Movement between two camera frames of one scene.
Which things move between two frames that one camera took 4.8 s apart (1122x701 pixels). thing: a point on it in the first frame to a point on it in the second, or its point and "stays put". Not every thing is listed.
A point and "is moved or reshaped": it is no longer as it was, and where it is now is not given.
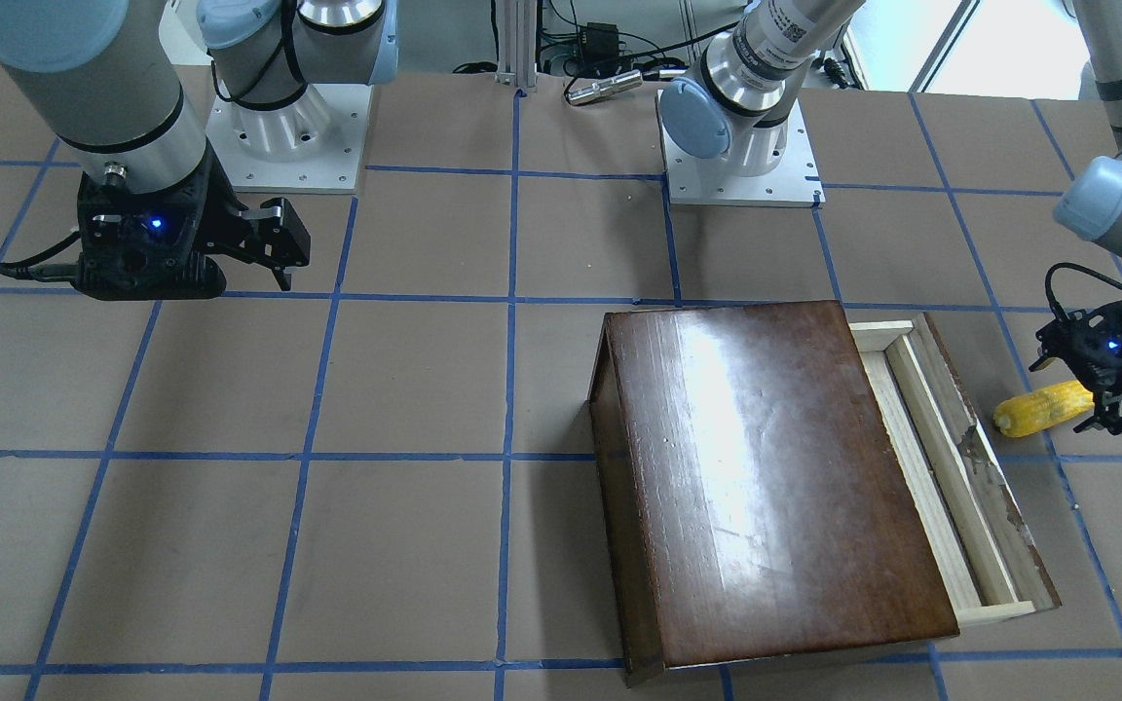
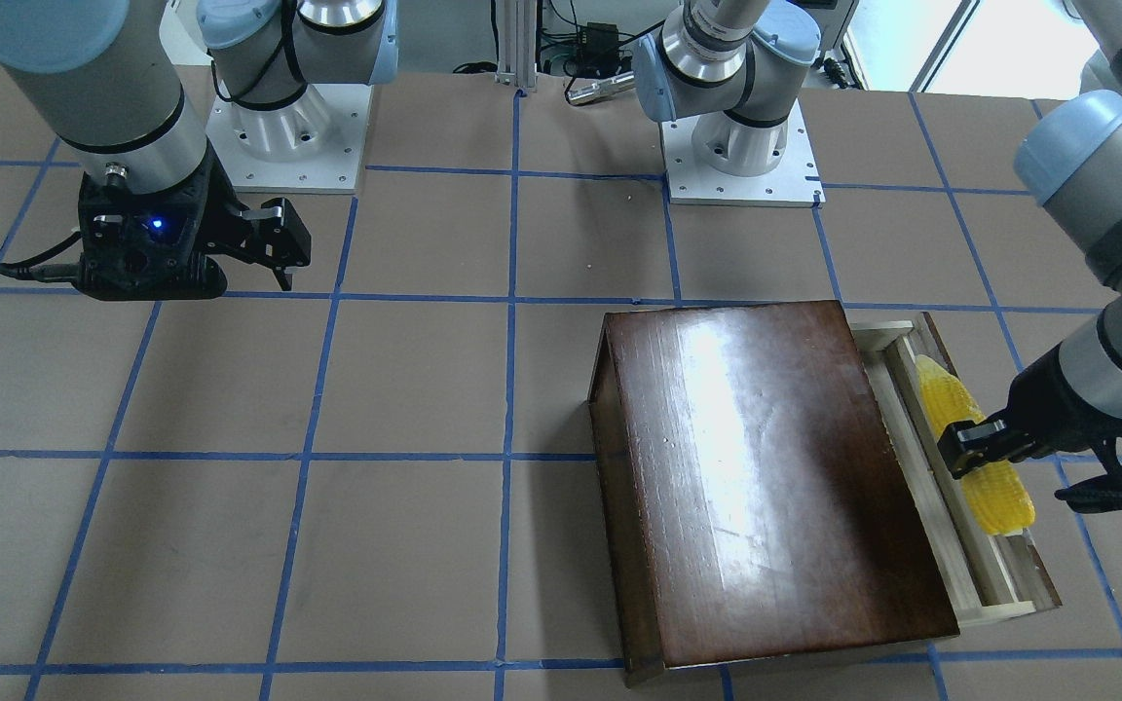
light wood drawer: [973, 519] stays put
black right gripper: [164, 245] stays put
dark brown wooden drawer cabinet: [752, 504] stays put
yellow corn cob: [1030, 412] is moved or reshaped
